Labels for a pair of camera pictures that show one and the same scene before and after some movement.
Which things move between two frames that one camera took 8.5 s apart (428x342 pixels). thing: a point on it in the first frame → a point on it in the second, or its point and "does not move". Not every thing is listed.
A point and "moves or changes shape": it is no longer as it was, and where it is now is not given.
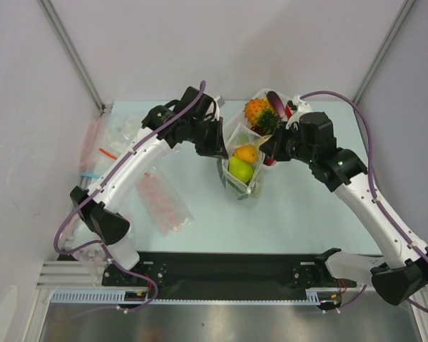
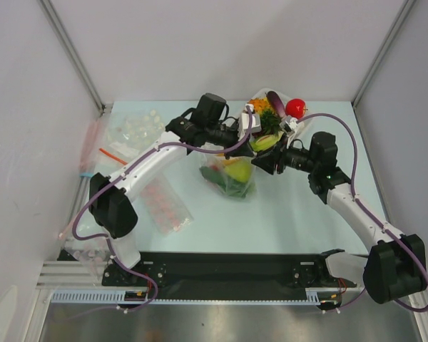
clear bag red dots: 162,202 does not move
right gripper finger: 273,146 → 267,161
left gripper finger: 212,144 → 243,150
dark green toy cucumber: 242,197 moves or changes shape
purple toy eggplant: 276,103 does not move
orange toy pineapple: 260,117 does not move
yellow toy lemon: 247,153 moves or changes shape
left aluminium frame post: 48,8 does not move
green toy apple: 240,169 does not move
